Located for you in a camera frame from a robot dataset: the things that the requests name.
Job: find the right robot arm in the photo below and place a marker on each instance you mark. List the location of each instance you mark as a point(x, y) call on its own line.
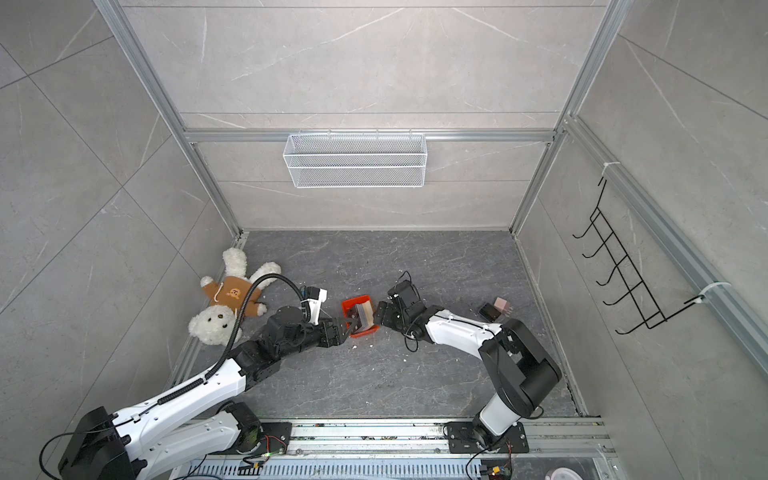
point(521, 370)

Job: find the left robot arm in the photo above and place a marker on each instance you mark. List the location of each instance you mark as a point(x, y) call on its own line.
point(164, 432)

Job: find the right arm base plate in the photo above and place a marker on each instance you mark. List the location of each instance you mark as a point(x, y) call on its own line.
point(466, 437)

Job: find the white teddy bear brown shirt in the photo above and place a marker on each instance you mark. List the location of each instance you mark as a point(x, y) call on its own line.
point(215, 324)

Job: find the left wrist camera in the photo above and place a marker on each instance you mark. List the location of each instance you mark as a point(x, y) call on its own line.
point(314, 297)

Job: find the small black pink box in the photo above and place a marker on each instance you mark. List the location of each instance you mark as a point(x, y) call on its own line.
point(496, 311)

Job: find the black wire hook rack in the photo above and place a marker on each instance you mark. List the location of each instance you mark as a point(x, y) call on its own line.
point(623, 267)

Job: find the red plastic tray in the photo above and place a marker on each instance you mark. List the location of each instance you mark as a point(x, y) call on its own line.
point(352, 320)

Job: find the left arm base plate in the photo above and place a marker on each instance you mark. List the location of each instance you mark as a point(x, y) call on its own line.
point(265, 438)

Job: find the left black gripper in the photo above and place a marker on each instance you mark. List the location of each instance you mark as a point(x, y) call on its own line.
point(339, 337)

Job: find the white round object bottom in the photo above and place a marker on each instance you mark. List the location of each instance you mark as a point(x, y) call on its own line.
point(563, 473)

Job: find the aluminium rail frame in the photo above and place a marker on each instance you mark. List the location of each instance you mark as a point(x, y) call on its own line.
point(411, 448)

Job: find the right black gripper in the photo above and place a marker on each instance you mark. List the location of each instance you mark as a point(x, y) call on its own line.
point(384, 315)

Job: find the white wire mesh basket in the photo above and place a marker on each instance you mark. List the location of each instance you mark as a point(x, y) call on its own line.
point(356, 160)

